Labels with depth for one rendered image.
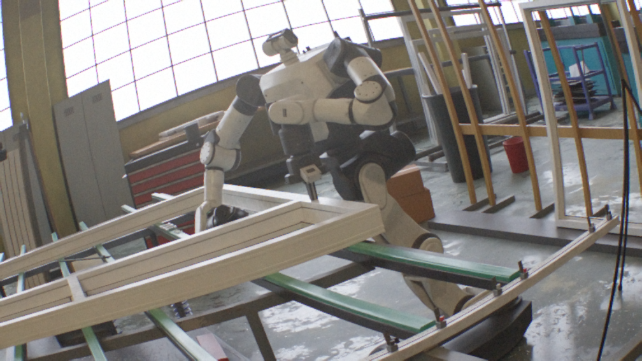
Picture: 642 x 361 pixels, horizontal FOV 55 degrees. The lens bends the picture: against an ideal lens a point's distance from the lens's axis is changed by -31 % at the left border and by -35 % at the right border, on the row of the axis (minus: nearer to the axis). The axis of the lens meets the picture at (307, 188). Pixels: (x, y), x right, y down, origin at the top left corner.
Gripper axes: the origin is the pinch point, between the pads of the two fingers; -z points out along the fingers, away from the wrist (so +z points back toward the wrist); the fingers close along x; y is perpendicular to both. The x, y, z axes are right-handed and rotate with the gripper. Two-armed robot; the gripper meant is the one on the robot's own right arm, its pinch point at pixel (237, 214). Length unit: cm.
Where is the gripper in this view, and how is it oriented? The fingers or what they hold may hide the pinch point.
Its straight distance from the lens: 272.6
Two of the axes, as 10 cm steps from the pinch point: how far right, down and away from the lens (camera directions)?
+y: 1.5, -9.1, 3.9
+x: -8.8, -3.0, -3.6
